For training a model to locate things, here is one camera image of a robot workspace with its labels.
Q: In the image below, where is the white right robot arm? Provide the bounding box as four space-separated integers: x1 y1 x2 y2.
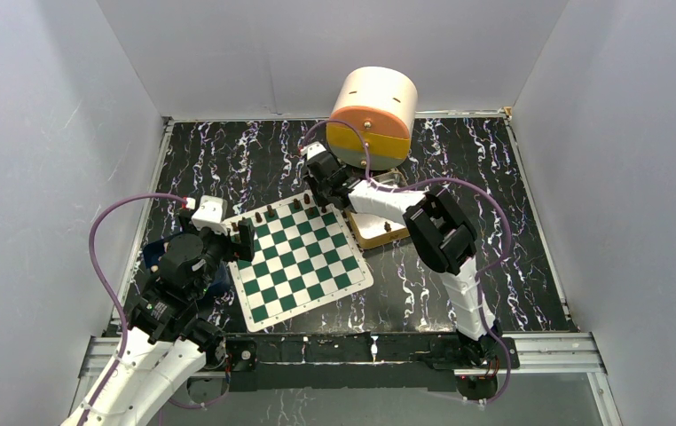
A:
300 142 497 367

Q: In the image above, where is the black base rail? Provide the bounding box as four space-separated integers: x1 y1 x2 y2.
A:
185 332 522 395

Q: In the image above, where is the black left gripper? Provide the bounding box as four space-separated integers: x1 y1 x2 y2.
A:
183 209 255 298

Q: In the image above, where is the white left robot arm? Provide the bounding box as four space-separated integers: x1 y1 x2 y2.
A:
64 219 255 425

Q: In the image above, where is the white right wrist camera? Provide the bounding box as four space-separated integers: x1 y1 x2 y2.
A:
300 142 327 161

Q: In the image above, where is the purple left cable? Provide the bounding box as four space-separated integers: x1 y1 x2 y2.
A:
76 193 195 426

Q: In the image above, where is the purple cable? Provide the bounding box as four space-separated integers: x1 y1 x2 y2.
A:
76 193 195 426
299 119 515 405

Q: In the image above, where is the green white chess board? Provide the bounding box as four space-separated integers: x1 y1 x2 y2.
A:
224 191 374 332

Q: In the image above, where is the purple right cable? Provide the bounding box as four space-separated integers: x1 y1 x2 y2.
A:
299 119 515 405

